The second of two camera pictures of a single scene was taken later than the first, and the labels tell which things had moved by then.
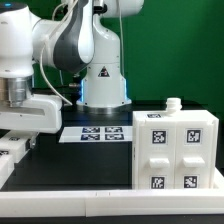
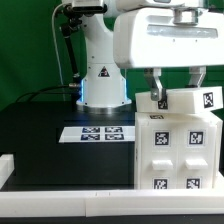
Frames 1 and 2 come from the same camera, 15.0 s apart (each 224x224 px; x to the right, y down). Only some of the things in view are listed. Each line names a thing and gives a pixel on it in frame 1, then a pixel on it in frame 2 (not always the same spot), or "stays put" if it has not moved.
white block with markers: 13,143 -> 184,100
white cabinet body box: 175,150 stays put
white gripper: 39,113 -> 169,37
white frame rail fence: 29,203 stays put
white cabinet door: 194,154 stays put
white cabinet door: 157,155 stays put
